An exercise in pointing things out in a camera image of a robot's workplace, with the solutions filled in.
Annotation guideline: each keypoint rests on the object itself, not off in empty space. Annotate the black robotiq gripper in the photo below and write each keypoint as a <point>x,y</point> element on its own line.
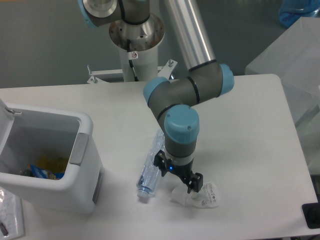
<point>193,181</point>

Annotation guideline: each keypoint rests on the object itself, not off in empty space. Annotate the crushed clear plastic bottle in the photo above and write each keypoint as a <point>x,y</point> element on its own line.
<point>150,174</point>

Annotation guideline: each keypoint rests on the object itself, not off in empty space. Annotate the white paper wrapper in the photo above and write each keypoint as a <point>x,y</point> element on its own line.
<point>207,198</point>

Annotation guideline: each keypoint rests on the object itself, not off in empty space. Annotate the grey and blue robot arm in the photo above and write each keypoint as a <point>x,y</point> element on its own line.
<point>135,30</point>

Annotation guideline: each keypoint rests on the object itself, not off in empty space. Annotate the colourful trash inside can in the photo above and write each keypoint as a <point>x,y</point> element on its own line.
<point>45,168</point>

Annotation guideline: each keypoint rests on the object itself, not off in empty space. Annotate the black device at table edge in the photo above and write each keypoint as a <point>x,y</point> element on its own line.
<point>311,212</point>

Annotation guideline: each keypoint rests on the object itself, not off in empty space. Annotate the grey side table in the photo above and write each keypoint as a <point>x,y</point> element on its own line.
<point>295,58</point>

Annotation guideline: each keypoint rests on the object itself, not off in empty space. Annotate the white tray with plastic bag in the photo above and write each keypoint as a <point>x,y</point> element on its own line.
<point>11,216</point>

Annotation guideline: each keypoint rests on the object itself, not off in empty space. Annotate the blue water jug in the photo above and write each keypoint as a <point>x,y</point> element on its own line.
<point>291,10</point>

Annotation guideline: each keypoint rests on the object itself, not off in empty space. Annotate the white pedestal base bracket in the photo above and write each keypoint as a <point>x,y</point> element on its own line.
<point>116,75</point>

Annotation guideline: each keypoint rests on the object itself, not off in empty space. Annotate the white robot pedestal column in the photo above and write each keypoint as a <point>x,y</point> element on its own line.
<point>139,66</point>

